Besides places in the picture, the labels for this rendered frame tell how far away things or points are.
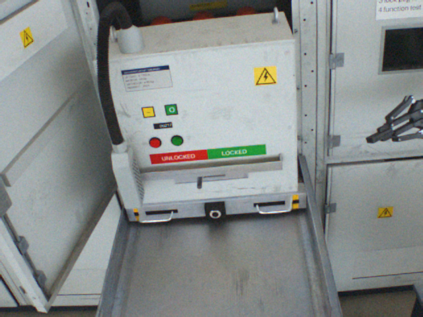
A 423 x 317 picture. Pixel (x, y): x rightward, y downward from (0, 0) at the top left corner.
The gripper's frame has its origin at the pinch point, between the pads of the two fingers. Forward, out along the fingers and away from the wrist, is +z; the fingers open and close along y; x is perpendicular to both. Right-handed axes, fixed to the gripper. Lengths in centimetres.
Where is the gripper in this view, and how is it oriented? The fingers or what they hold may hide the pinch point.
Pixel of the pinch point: (379, 135)
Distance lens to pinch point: 122.4
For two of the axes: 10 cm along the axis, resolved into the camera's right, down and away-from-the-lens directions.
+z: -8.9, 4.0, -2.2
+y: -3.8, -9.1, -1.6
